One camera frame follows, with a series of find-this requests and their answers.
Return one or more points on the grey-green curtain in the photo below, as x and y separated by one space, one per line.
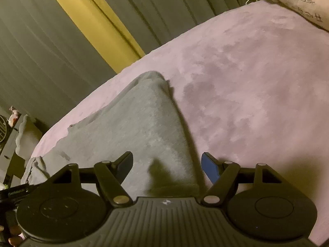
38 56
164 7

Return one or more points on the small pink figurine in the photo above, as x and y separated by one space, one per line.
14 115

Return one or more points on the person's left hand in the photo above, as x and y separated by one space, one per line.
15 240

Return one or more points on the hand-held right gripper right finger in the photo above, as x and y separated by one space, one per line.
210 168

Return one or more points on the pink plush blanket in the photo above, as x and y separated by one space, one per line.
257 95

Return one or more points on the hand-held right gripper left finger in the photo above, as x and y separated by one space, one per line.
126 166

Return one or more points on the small desk fan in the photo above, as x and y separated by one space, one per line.
2 128

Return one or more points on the grey cloth on chair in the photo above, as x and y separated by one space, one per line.
21 136

